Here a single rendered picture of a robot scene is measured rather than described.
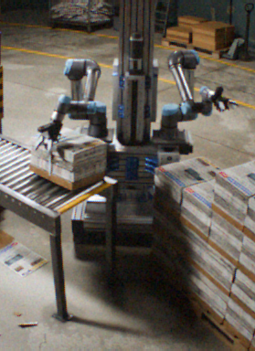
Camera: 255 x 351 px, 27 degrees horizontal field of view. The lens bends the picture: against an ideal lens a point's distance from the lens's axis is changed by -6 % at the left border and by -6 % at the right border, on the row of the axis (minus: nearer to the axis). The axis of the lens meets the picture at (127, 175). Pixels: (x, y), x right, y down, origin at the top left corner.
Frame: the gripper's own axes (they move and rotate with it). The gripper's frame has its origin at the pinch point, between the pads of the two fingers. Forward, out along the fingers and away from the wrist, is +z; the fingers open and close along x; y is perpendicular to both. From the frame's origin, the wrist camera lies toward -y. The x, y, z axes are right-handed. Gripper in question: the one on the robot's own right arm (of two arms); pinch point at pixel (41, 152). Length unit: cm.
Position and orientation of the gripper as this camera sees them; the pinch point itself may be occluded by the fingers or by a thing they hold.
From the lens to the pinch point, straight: 315.8
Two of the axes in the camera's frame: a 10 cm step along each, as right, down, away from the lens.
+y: 5.1, 2.0, 8.4
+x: -7.8, -3.0, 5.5
